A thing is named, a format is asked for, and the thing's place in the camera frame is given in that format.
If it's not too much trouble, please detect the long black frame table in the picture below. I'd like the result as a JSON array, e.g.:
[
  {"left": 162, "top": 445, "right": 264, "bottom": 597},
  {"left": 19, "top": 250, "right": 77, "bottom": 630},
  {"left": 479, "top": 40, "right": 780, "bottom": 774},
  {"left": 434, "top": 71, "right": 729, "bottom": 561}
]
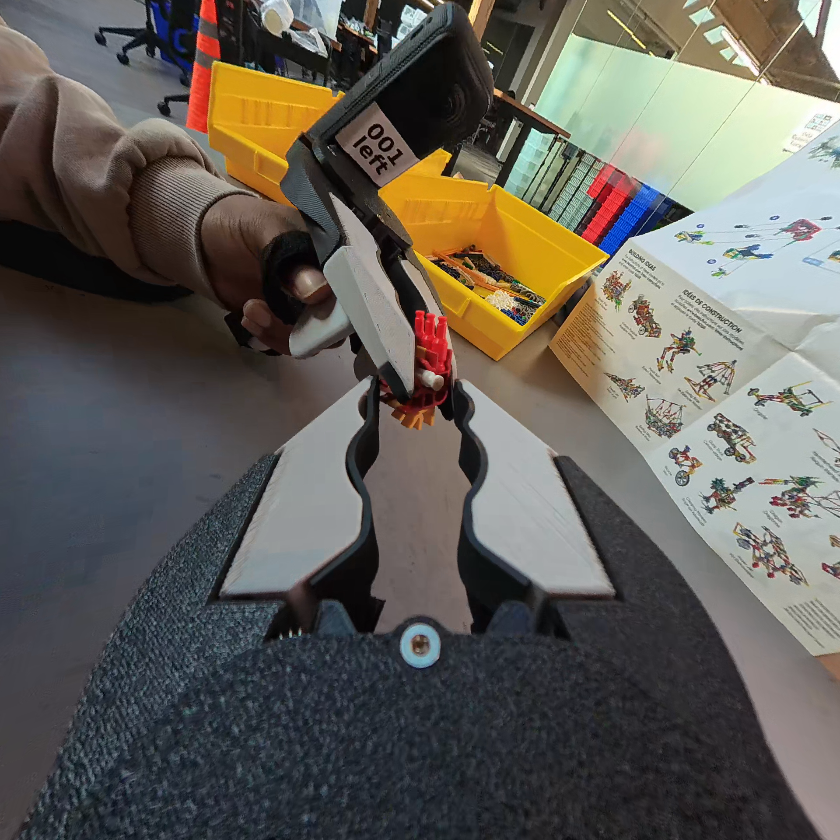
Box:
[{"left": 491, "top": 87, "right": 573, "bottom": 193}]

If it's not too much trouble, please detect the person's left hand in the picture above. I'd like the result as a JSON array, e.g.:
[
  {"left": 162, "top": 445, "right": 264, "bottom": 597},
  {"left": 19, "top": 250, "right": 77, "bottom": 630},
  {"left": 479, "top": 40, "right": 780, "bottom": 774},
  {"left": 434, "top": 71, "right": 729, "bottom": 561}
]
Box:
[{"left": 199, "top": 196, "right": 350, "bottom": 357}]

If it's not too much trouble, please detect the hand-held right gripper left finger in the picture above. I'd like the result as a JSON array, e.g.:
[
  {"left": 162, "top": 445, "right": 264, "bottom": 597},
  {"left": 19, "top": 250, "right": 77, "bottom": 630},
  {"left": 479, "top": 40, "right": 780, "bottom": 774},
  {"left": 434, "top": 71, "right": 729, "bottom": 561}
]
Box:
[{"left": 218, "top": 377, "right": 382, "bottom": 634}]

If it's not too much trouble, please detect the printed instruction sheet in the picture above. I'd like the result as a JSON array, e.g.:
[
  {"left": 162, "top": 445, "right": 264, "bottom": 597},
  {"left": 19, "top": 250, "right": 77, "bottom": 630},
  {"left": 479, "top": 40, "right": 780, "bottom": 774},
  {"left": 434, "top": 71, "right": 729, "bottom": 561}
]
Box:
[{"left": 546, "top": 117, "right": 840, "bottom": 658}]

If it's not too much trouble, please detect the stack of clear crates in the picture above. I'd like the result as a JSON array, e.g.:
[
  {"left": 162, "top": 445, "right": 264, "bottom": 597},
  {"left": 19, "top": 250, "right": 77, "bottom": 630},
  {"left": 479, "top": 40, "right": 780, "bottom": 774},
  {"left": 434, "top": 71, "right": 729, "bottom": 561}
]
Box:
[{"left": 511, "top": 130, "right": 606, "bottom": 232}]

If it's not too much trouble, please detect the person's left forearm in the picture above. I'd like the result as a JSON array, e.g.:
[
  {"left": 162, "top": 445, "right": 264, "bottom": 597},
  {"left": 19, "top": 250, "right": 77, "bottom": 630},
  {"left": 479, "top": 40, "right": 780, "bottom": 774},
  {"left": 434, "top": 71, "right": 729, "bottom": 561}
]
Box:
[{"left": 0, "top": 18, "right": 265, "bottom": 304}]

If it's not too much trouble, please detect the black office chair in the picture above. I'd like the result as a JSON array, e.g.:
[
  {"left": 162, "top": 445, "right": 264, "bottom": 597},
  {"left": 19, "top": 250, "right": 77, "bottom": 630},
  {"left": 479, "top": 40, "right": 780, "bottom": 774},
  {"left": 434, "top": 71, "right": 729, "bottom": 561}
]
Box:
[{"left": 94, "top": 0, "right": 160, "bottom": 68}]

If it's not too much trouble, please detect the large yellow plastic bin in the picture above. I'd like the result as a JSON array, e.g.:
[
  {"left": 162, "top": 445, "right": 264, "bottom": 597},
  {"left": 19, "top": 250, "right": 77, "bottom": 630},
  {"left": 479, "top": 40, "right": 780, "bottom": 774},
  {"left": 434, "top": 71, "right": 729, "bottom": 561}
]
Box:
[{"left": 379, "top": 172, "right": 611, "bottom": 362}]

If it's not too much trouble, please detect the orange traffic cone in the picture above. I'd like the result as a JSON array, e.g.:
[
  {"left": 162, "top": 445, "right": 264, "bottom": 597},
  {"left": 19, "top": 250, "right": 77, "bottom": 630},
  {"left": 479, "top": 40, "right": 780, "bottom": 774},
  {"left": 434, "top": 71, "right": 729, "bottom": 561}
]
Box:
[{"left": 184, "top": 0, "right": 222, "bottom": 135}]

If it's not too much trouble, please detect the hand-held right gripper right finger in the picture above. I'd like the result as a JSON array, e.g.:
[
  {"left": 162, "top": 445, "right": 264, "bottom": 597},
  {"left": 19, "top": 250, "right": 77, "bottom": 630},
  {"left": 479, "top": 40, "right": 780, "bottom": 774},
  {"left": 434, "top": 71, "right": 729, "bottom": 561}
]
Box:
[{"left": 454, "top": 378, "right": 619, "bottom": 634}]

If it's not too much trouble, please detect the pile of colourful toy pieces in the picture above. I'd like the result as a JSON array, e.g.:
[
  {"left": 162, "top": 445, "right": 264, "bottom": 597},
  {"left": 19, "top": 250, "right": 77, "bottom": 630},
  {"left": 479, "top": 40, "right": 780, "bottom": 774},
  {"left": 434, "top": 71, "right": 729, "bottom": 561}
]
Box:
[{"left": 425, "top": 245, "right": 548, "bottom": 327}]

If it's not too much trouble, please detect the small yellow plastic bin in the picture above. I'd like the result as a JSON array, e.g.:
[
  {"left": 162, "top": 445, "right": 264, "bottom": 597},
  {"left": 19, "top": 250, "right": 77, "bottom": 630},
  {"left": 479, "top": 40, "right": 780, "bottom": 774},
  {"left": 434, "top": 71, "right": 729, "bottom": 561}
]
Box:
[{"left": 207, "top": 61, "right": 455, "bottom": 206}]

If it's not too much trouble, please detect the stack of red crates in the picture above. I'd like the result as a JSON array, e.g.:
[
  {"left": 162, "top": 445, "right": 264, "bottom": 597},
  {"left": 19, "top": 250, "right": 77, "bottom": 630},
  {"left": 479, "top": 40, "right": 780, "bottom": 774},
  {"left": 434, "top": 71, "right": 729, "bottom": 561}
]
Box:
[{"left": 579, "top": 163, "right": 642, "bottom": 248}]

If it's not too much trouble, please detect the red and yellow connector stack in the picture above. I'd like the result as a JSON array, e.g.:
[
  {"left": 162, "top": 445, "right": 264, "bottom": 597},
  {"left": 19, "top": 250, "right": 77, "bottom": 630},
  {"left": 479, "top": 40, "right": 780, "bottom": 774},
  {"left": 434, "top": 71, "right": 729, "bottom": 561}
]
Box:
[{"left": 379, "top": 310, "right": 456, "bottom": 432}]

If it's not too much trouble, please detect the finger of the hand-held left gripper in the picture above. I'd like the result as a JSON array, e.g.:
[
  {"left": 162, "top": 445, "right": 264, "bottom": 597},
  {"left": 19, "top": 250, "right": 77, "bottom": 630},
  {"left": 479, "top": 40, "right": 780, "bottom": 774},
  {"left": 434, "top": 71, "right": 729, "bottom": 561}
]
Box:
[
  {"left": 408, "top": 251, "right": 458, "bottom": 422},
  {"left": 322, "top": 193, "right": 419, "bottom": 404}
]

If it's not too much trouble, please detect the stack of blue crates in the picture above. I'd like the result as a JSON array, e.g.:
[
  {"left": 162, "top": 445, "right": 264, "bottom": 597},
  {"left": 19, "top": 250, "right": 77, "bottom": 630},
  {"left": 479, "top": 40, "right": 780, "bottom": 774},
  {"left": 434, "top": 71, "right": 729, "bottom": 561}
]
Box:
[{"left": 599, "top": 182, "right": 678, "bottom": 258}]

